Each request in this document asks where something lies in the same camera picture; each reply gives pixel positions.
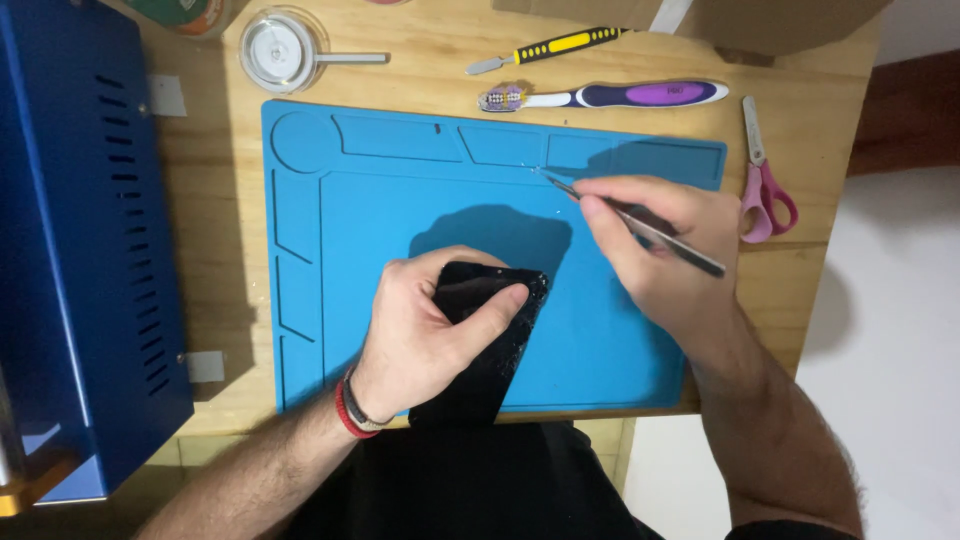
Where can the person's right hand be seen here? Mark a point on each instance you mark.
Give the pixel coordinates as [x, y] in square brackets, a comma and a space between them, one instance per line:
[667, 262]

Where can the person's left hand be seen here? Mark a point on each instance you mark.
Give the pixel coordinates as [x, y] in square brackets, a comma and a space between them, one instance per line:
[416, 337]

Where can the metal tweezers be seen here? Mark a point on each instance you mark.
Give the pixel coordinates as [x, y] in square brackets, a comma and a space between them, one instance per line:
[645, 225]

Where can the black cracked phone screen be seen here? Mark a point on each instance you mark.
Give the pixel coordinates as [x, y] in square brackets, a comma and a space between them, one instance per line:
[484, 337]

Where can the blue silicone repair mat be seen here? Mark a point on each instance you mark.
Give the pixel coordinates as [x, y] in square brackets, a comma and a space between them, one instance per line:
[465, 247]

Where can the person's black clothing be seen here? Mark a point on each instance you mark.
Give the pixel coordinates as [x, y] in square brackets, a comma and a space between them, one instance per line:
[480, 487]

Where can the purple white toothbrush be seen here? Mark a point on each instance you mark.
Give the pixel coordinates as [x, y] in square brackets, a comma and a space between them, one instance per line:
[607, 95]

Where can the cardboard box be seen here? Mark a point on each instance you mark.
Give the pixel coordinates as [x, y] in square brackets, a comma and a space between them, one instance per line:
[697, 21]

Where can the yellow black spudger tool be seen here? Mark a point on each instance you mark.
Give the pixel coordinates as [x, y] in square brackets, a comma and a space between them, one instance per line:
[551, 47]

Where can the white paper strip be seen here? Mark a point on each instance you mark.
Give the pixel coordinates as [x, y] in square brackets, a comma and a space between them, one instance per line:
[670, 15]

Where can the grey metal spatula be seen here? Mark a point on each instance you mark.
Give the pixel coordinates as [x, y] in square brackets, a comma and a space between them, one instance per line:
[352, 58]

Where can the clear round plastic container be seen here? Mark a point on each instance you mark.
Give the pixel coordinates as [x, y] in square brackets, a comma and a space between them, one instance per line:
[279, 51]

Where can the blue metal machine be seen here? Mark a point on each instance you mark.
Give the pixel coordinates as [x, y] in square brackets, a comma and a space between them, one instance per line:
[71, 247]

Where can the green orange tape roll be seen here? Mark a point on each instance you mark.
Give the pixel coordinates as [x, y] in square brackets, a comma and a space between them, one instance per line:
[184, 15]

